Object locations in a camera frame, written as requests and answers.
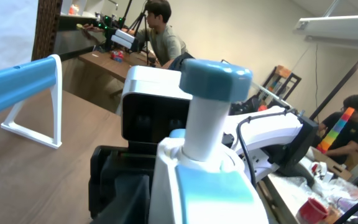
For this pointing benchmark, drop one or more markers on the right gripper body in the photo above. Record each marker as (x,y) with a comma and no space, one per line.
(117,161)

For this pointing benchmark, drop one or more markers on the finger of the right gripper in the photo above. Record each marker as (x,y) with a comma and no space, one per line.
(129,202)

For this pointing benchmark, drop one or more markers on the white pipette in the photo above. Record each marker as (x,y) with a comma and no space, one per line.
(204,124)

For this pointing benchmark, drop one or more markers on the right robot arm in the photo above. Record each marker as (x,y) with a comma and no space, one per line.
(269,127)

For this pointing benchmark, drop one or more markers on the white and blue stand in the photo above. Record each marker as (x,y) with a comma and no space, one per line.
(17,81)

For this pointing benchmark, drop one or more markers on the brown wooden desk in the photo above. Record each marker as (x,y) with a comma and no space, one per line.
(110,63)

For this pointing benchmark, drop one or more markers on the person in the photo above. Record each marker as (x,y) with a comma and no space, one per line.
(166,40)
(353,130)

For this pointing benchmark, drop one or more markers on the red cup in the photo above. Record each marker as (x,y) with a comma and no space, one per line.
(311,211)

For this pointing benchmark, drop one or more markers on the black shelf rack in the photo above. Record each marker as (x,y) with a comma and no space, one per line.
(283,82)

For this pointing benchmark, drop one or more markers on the many-coloured cube stack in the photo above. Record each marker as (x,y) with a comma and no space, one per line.
(337,129)

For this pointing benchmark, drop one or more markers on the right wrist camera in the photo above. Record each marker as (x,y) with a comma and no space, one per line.
(148,93)

